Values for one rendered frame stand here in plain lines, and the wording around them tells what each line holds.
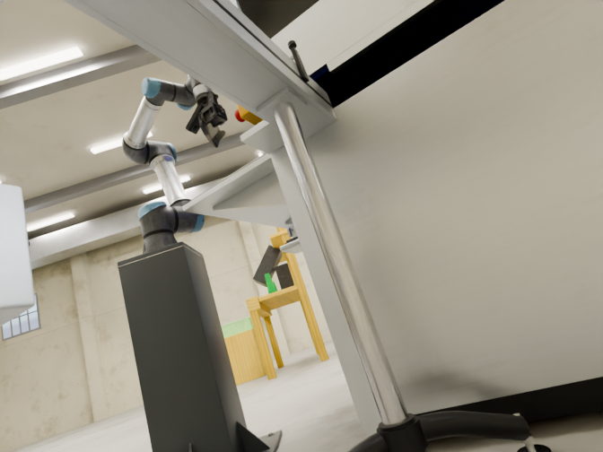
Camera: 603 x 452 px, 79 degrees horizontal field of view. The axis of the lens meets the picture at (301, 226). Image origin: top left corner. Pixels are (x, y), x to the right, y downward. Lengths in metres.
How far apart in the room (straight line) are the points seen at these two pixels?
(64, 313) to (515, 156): 11.64
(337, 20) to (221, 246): 9.49
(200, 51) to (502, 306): 0.78
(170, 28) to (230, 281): 9.64
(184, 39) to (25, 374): 12.00
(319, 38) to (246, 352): 4.67
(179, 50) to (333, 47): 0.55
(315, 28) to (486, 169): 0.64
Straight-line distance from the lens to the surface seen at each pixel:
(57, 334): 12.01
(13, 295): 0.40
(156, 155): 1.87
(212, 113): 1.47
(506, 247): 0.89
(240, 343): 5.40
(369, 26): 1.14
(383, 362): 0.74
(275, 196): 1.21
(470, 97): 0.97
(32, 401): 12.35
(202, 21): 0.69
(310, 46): 1.19
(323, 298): 1.00
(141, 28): 0.69
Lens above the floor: 0.33
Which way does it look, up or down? 16 degrees up
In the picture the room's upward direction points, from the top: 19 degrees counter-clockwise
